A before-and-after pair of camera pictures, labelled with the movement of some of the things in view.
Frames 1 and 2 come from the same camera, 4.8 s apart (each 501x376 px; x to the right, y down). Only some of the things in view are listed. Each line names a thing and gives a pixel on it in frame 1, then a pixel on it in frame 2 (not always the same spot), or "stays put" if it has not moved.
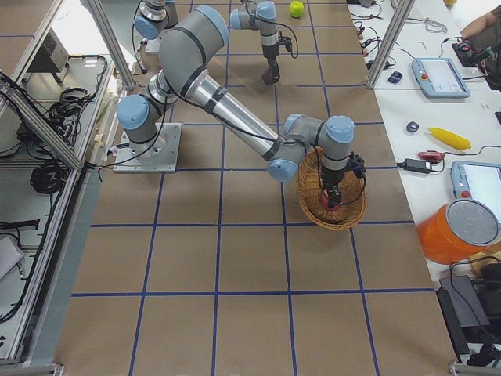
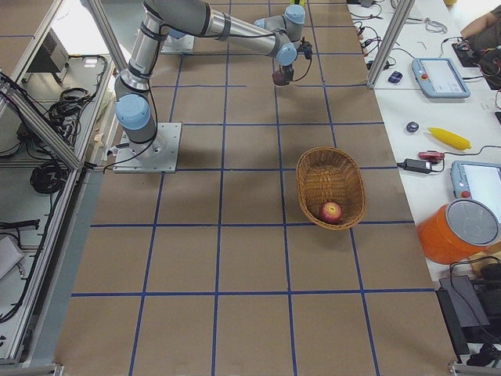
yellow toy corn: (449, 139) stays put
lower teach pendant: (479, 182) stays put
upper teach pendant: (438, 77) stays put
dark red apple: (267, 78) -> (278, 78)
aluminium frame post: (401, 12) stays put
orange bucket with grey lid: (457, 230) stays put
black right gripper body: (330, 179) -> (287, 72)
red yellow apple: (325, 202) -> (330, 212)
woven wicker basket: (309, 182) stays put
